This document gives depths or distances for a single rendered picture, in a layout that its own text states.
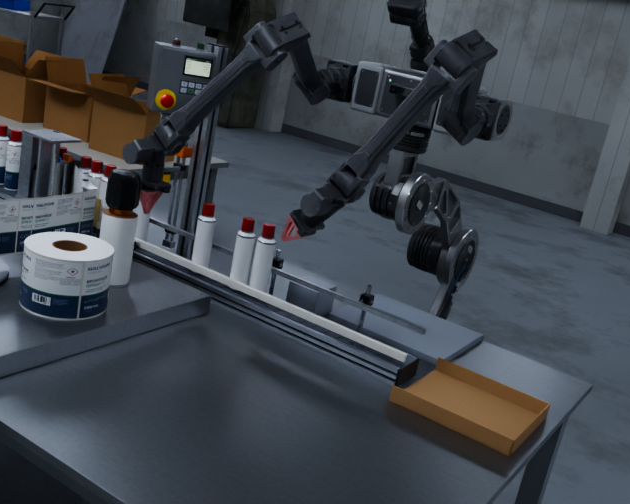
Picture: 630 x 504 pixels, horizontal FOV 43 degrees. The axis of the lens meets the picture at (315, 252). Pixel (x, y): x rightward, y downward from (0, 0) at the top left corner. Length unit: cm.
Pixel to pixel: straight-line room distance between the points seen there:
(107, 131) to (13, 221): 201
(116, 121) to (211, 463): 274
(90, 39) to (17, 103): 799
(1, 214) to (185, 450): 85
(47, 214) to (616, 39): 769
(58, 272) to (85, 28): 1093
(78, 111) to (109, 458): 302
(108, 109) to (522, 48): 623
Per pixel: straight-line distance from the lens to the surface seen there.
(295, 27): 214
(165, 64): 234
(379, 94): 253
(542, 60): 940
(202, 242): 225
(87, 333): 185
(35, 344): 177
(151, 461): 151
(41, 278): 187
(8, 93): 466
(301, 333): 206
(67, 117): 439
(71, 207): 223
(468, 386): 206
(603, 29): 926
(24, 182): 257
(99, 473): 146
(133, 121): 398
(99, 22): 1253
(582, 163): 925
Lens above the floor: 165
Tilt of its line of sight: 17 degrees down
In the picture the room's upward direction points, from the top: 12 degrees clockwise
